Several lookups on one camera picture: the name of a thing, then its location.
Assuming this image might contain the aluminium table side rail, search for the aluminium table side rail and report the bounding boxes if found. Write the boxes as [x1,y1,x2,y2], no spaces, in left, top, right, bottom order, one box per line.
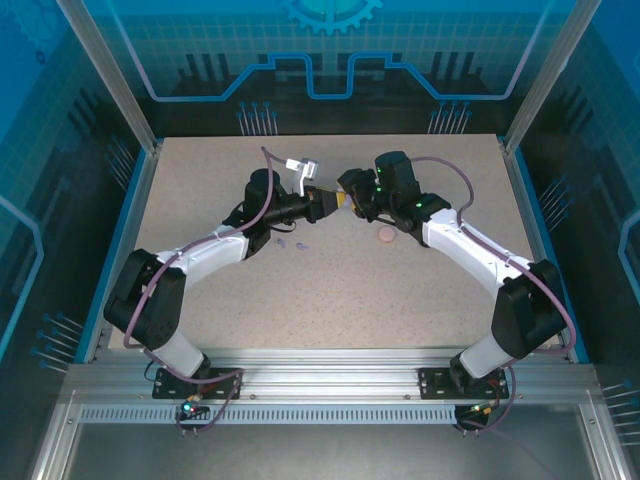
[501,139,576,365]
[82,139,165,365]

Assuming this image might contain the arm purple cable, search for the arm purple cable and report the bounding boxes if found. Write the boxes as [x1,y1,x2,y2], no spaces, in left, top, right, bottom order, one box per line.
[408,155,577,437]
[123,145,296,437]

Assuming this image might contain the blue table edge trim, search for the blue table edge trim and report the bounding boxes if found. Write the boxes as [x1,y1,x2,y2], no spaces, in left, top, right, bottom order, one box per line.
[73,147,151,365]
[509,147,592,365]

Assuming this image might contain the aluminium lower frame rail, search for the aluminium lower frame rail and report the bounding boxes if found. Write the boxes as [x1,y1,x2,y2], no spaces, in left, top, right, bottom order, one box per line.
[579,399,634,480]
[27,389,84,480]

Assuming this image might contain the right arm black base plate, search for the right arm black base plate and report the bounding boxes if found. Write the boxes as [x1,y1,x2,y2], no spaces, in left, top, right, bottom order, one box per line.
[417,366,511,401]

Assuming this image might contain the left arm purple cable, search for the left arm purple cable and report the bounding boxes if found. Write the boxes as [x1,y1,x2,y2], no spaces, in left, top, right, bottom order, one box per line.
[123,145,296,437]

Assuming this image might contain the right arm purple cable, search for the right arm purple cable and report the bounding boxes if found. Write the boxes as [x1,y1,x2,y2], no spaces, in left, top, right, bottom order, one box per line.
[408,155,577,437]

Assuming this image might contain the wide aluminium mounting rail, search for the wide aluminium mounting rail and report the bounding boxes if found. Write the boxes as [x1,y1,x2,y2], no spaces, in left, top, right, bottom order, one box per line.
[63,346,604,404]

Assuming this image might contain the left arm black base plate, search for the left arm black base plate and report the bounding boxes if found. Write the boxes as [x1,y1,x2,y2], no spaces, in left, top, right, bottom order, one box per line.
[151,366,246,401]

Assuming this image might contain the grey sheet metal panel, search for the grey sheet metal panel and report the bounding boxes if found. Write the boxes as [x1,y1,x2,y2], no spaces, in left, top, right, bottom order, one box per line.
[64,423,599,480]

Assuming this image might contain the aluminium frame post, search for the aluminium frame post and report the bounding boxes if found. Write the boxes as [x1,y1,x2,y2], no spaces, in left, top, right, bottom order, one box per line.
[55,0,165,155]
[501,0,586,157]

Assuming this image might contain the slotted grey cable duct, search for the slotted grey cable duct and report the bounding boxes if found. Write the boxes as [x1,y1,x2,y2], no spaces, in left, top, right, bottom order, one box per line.
[77,404,464,427]

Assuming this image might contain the small connector with LED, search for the small connector with LED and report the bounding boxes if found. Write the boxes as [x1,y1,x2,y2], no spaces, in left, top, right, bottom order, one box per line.
[174,394,210,421]
[457,399,501,421]

